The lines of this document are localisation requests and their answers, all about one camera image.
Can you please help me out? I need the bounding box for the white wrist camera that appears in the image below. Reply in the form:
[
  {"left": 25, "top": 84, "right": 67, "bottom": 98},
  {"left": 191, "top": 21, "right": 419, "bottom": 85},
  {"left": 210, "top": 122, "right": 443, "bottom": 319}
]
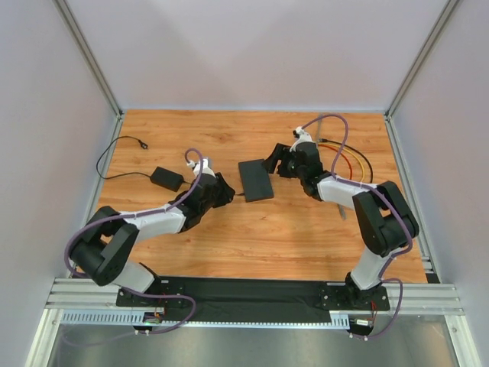
[
  {"left": 290, "top": 126, "right": 315, "bottom": 151},
  {"left": 186, "top": 157, "right": 215, "bottom": 177}
]

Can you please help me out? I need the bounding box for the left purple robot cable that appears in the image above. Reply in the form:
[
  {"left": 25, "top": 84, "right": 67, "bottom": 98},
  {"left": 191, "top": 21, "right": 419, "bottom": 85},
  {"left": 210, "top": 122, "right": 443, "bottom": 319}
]
[{"left": 60, "top": 148, "right": 206, "bottom": 346}]

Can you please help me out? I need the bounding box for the black cloth strip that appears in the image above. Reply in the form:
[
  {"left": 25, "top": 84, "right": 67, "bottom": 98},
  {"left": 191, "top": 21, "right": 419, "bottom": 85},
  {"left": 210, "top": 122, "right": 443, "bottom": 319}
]
[{"left": 115, "top": 277, "right": 403, "bottom": 324}]

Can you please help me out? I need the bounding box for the red ethernet cable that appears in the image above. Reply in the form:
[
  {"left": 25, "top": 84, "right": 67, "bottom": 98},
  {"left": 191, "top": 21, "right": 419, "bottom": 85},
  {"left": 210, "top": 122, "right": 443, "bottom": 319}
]
[{"left": 319, "top": 145, "right": 354, "bottom": 180}]

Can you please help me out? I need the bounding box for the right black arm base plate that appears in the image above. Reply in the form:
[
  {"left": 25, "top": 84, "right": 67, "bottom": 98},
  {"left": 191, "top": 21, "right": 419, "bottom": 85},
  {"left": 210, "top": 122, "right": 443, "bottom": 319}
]
[{"left": 319, "top": 282, "right": 390, "bottom": 311}]

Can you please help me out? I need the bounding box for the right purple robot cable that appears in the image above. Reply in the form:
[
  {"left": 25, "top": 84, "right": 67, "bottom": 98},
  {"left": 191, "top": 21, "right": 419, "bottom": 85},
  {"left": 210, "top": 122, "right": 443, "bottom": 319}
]
[{"left": 301, "top": 112, "right": 414, "bottom": 342}]

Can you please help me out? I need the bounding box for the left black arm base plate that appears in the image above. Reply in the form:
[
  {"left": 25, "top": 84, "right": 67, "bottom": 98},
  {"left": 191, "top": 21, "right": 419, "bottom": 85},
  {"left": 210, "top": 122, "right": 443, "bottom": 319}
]
[{"left": 115, "top": 281, "right": 187, "bottom": 308}]

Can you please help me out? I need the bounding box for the thin black power cable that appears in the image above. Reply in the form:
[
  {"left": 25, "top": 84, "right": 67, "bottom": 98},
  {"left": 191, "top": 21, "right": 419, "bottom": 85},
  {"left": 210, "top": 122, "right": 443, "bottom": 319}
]
[{"left": 96, "top": 136, "right": 245, "bottom": 196}]

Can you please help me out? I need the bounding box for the grey ethernet cable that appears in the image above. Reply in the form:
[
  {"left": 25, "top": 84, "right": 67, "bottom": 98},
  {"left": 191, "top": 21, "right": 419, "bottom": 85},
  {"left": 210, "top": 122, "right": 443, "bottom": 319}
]
[{"left": 315, "top": 114, "right": 348, "bottom": 221}]

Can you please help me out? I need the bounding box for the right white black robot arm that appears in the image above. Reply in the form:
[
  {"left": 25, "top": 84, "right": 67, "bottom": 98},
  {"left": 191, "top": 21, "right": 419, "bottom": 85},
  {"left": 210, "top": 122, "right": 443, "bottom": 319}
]
[{"left": 263, "top": 142, "right": 419, "bottom": 300}]

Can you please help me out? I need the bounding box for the aluminium front frame rail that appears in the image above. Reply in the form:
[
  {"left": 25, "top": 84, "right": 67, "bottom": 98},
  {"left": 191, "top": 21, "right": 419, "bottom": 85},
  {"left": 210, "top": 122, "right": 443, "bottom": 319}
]
[{"left": 44, "top": 278, "right": 465, "bottom": 316}]

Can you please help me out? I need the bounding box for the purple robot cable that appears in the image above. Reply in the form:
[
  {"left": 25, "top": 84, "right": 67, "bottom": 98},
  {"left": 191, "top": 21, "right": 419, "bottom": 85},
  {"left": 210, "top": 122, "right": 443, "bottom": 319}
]
[
  {"left": 60, "top": 148, "right": 206, "bottom": 346},
  {"left": 301, "top": 112, "right": 414, "bottom": 342}
]

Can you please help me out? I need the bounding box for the black power adapter brick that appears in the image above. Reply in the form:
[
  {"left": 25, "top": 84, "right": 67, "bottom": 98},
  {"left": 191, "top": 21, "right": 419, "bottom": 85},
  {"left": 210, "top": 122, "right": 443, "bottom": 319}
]
[{"left": 150, "top": 166, "right": 184, "bottom": 192}]

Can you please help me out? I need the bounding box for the black network switch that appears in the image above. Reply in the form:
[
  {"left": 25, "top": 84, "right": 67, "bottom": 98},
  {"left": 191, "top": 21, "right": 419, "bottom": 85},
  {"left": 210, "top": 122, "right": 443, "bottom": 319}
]
[{"left": 238, "top": 159, "right": 274, "bottom": 203}]

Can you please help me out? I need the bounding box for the slotted grey cable duct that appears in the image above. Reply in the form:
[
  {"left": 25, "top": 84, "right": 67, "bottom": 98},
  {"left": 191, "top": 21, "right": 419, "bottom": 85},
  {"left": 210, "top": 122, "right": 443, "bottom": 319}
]
[{"left": 60, "top": 310, "right": 350, "bottom": 330}]

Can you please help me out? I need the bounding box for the yellow ethernet cable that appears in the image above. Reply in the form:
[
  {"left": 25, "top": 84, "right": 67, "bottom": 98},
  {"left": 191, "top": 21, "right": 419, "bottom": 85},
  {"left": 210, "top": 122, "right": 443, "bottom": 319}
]
[{"left": 319, "top": 143, "right": 368, "bottom": 180}]

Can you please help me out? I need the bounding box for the black ethernet cable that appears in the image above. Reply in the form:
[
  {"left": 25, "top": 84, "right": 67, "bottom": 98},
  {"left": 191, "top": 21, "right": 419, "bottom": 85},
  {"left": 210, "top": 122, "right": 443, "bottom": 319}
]
[{"left": 318, "top": 138, "right": 374, "bottom": 183}]

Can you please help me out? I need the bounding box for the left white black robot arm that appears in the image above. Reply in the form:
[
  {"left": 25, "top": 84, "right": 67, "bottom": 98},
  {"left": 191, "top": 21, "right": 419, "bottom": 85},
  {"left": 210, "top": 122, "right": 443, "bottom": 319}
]
[{"left": 65, "top": 173, "right": 235, "bottom": 296}]

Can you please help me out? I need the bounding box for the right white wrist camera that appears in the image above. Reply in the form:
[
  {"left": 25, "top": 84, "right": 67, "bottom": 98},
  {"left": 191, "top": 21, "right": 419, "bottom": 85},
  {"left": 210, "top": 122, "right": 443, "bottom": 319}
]
[{"left": 290, "top": 126, "right": 315, "bottom": 151}]

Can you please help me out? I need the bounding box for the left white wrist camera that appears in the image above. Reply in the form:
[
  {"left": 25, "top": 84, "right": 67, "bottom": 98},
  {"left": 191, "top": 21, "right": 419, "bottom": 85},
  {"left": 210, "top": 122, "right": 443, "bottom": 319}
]
[{"left": 186, "top": 157, "right": 215, "bottom": 177}]

